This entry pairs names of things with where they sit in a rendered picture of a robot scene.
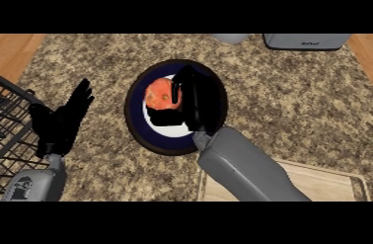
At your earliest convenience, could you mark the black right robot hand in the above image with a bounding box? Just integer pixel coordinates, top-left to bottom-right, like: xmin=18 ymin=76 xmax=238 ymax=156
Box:
xmin=148 ymin=64 xmax=227 ymax=136

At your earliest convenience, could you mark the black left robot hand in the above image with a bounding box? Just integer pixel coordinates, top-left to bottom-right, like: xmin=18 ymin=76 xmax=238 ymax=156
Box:
xmin=28 ymin=77 xmax=96 ymax=158

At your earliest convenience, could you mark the orange squash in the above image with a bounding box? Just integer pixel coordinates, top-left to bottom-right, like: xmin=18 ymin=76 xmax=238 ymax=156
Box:
xmin=145 ymin=77 xmax=185 ymax=111

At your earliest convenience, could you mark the dark blue white plate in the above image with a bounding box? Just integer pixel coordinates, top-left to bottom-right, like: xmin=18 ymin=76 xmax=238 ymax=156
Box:
xmin=124 ymin=58 xmax=230 ymax=157

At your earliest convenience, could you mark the pale wooden tray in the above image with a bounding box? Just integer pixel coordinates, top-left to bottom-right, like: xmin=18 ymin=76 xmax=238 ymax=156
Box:
xmin=196 ymin=157 xmax=373 ymax=203

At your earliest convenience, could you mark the pale grey container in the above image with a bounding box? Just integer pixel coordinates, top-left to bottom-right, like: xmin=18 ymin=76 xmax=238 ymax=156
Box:
xmin=211 ymin=34 xmax=251 ymax=45

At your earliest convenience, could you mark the grey appliance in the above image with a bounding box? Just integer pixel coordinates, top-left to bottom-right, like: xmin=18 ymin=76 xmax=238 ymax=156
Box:
xmin=263 ymin=34 xmax=353 ymax=51

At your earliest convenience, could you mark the black wire basket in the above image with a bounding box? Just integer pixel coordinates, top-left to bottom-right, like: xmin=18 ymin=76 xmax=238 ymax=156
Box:
xmin=0 ymin=76 xmax=53 ymax=194

